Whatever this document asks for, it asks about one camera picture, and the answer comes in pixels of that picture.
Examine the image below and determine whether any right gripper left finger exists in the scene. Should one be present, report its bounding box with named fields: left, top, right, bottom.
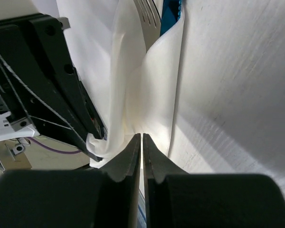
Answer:
left=0, top=134, right=141, bottom=228

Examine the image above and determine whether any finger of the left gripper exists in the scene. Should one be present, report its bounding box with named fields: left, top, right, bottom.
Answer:
left=0, top=13, right=106, bottom=162

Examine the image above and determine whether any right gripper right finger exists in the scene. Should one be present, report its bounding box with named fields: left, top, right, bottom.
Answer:
left=142, top=134, right=285, bottom=228

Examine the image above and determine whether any white paper napkin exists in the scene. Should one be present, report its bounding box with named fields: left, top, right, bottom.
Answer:
left=57, top=0, right=185, bottom=168

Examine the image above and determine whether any silver metal fork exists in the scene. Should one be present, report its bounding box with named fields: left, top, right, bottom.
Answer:
left=133, top=0, right=161, bottom=51

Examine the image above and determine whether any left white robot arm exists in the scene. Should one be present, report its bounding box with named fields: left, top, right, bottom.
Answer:
left=0, top=13, right=106, bottom=162

